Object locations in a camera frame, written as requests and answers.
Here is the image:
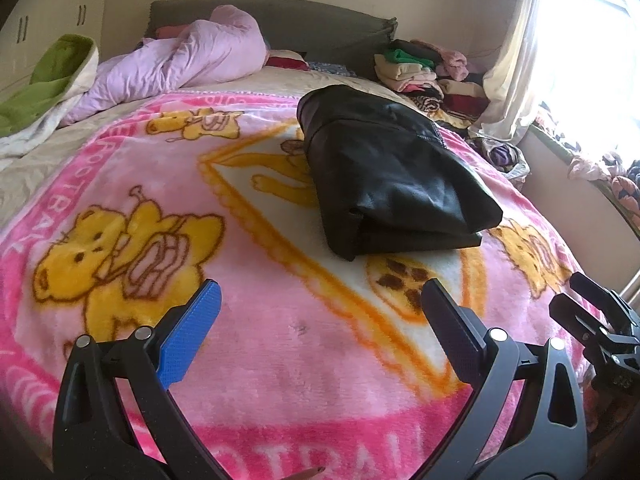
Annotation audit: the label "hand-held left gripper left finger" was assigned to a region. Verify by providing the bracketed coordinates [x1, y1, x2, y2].
[52, 280, 223, 480]

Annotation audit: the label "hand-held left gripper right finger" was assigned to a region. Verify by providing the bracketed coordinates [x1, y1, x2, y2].
[420, 277, 587, 480]

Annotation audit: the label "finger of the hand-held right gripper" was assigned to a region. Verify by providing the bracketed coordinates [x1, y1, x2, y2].
[548, 292, 608, 343]
[569, 271, 628, 321]

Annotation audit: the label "black leather jacket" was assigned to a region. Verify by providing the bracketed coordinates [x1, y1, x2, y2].
[296, 85, 503, 262]

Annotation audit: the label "patterned bag with clothes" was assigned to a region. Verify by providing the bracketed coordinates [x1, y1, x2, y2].
[477, 137, 530, 183]

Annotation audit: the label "pile of folded clothes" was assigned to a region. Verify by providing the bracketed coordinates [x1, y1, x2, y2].
[374, 39, 491, 128]

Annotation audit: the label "pink printed fleece blanket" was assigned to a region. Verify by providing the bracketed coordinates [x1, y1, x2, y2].
[0, 89, 608, 480]

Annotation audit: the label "floral cloths on sill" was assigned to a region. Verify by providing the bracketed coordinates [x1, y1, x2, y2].
[535, 110, 640, 226]

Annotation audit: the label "cream curtain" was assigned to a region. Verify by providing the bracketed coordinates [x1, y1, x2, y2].
[470, 0, 556, 141]

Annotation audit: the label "bright window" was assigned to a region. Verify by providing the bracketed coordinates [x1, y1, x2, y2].
[537, 0, 640, 161]

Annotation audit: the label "lilac quilted duvet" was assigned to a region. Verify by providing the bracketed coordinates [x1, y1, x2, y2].
[60, 5, 268, 126]

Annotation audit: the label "red cloth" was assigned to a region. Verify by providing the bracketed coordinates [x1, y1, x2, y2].
[265, 55, 308, 72]

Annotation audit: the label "blue patterned cloth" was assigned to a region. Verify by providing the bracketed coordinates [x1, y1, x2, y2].
[306, 61, 357, 79]

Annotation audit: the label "green and white blanket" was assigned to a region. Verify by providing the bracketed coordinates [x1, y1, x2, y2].
[0, 34, 99, 158]

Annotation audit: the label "grey-green bed headboard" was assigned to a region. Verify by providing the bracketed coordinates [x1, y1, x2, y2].
[150, 0, 398, 81]

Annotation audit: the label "white wardrobe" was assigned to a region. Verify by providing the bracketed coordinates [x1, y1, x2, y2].
[0, 0, 113, 106]

